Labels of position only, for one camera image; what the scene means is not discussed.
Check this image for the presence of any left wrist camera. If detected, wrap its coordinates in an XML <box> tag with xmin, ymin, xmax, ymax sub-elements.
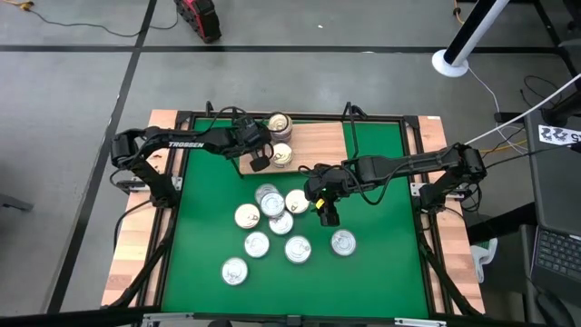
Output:
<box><xmin>249</xmin><ymin>154</ymin><xmax>272</xmax><ymax>173</ymax></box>

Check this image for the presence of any black power strip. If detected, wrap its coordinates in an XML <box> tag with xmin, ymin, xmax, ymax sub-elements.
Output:
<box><xmin>493</xmin><ymin>111</ymin><xmax>526</xmax><ymax>124</ymax></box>

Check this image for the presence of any green table mat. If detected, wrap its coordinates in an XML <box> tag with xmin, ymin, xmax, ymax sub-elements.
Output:
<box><xmin>161</xmin><ymin>117</ymin><xmax>430</xmax><ymax>319</ymax></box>

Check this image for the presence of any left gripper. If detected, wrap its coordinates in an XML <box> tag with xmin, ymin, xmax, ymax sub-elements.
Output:
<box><xmin>224</xmin><ymin>116</ymin><xmax>274</xmax><ymax>158</ymax></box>

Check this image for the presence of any red black equipment case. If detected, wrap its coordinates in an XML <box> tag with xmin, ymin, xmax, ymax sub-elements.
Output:
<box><xmin>173</xmin><ymin>0</ymin><xmax>223</xmax><ymax>45</ymax></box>

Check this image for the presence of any yellow cord plug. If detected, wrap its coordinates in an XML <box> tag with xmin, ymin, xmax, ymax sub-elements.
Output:
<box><xmin>0</xmin><ymin>0</ymin><xmax>35</xmax><ymax>13</ymax></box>

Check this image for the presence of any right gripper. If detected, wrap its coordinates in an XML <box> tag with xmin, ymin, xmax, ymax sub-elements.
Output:
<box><xmin>298</xmin><ymin>162</ymin><xmax>362</xmax><ymax>203</ymax></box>

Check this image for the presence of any thin white fan cable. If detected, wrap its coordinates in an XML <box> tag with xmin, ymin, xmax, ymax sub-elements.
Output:
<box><xmin>466</xmin><ymin>66</ymin><xmax>527</xmax><ymax>155</ymax></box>

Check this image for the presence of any black looped floor cable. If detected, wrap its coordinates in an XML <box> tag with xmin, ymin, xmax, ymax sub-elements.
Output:
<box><xmin>519</xmin><ymin>74</ymin><xmax>564</xmax><ymax>110</ymax></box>

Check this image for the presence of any dark grey desk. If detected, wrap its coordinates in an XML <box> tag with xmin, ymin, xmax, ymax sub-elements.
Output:
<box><xmin>524</xmin><ymin>104</ymin><xmax>581</xmax><ymax>237</ymax></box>

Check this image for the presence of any grey floor stand foot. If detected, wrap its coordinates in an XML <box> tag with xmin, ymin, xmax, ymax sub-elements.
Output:
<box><xmin>0</xmin><ymin>193</ymin><xmax>35</xmax><ymax>213</ymax></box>

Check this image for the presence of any thick white cable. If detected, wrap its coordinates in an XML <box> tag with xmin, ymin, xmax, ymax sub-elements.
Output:
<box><xmin>462</xmin><ymin>72</ymin><xmax>581</xmax><ymax>146</ymax></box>

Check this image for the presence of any white printed paper label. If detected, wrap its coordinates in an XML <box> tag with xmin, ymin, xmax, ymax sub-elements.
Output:
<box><xmin>537</xmin><ymin>124</ymin><xmax>581</xmax><ymax>146</ymax></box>

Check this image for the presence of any black metal stand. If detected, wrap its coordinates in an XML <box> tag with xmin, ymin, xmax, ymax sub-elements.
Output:
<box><xmin>533</xmin><ymin>0</ymin><xmax>581</xmax><ymax>128</ymax></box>

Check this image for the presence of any red label albacore tuna can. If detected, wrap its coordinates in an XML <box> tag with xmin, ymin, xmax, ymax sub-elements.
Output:
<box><xmin>330</xmin><ymin>228</ymin><xmax>358</xmax><ymax>257</ymax></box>

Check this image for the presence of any white plastic bag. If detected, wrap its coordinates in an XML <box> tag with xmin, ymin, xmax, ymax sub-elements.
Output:
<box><xmin>469</xmin><ymin>237</ymin><xmax>499</xmax><ymax>284</ymax></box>

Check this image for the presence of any blue label tuna can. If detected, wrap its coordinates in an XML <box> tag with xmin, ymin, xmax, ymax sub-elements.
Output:
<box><xmin>259</xmin><ymin>191</ymin><xmax>287</xmax><ymax>219</ymax></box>
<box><xmin>283</xmin><ymin>234</ymin><xmax>313</xmax><ymax>265</ymax></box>
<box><xmin>243</xmin><ymin>231</ymin><xmax>271</xmax><ymax>259</ymax></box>

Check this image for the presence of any orange cable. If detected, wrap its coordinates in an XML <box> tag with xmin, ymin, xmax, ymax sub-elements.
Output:
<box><xmin>451</xmin><ymin>0</ymin><xmax>467</xmax><ymax>26</ymax></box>

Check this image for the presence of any white tower fan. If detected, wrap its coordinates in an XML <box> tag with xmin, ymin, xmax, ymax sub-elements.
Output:
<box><xmin>430</xmin><ymin>0</ymin><xmax>512</xmax><ymax>78</ymax></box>

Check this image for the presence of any black metal table frame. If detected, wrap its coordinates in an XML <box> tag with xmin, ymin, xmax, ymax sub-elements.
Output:
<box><xmin>102</xmin><ymin>106</ymin><xmax>486</xmax><ymax>327</ymax></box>

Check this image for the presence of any green label tuna can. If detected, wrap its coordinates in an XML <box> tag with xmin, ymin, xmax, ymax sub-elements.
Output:
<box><xmin>268</xmin><ymin>211</ymin><xmax>295</xmax><ymax>236</ymax></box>

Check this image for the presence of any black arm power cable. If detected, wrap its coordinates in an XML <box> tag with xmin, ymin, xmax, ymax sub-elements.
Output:
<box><xmin>453</xmin><ymin>183</ymin><xmax>486</xmax><ymax>214</ymax></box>
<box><xmin>112</xmin><ymin>199</ymin><xmax>153</xmax><ymax>253</ymax></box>

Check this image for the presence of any black laptop keyboard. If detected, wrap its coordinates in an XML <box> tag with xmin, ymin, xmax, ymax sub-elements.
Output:
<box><xmin>530</xmin><ymin>224</ymin><xmax>581</xmax><ymax>296</ymax></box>

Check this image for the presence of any silver lid seafood can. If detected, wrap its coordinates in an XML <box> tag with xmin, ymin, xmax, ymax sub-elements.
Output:
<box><xmin>253</xmin><ymin>183</ymin><xmax>281</xmax><ymax>201</ymax></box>
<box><xmin>220</xmin><ymin>256</ymin><xmax>250</xmax><ymax>287</ymax></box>

